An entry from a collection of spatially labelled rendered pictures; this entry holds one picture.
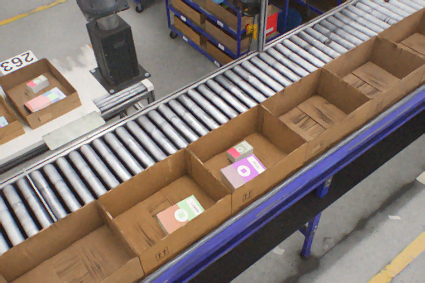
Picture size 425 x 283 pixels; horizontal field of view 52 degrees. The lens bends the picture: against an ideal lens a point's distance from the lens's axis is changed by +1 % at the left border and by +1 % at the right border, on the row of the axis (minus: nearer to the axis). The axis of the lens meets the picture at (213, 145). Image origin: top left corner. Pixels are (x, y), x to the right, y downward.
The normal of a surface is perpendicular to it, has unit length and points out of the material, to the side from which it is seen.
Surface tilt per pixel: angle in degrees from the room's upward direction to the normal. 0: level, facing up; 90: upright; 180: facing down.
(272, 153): 1
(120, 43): 90
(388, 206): 0
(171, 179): 89
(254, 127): 90
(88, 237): 1
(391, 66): 89
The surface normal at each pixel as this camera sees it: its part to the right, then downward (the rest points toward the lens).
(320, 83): -0.77, 0.49
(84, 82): -0.03, -0.65
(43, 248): 0.62, 0.58
